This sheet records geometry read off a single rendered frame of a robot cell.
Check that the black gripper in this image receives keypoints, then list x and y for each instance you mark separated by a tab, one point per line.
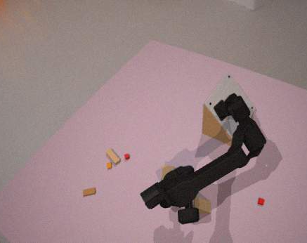
189	214

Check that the small red block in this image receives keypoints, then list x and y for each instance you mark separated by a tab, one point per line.
261	201

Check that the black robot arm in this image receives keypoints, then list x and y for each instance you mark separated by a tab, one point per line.
179	188

